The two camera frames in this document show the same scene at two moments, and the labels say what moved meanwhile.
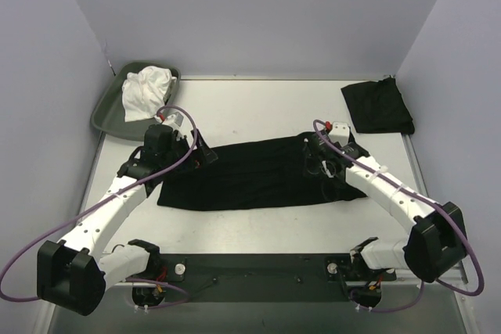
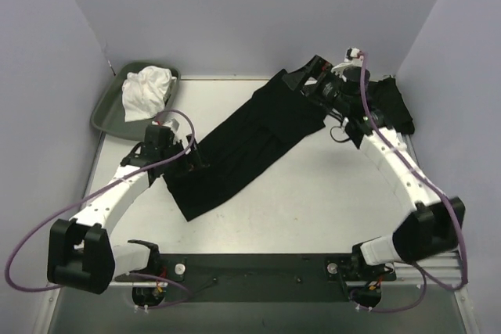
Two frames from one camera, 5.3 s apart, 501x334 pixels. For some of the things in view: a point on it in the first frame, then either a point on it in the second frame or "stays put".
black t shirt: (268, 173) -> (279, 115)
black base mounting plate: (261, 278) stays put
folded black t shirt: (378, 107) stays put
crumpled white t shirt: (144, 92) stays put
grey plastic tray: (109, 113) stays put
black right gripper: (313, 158) -> (313, 77)
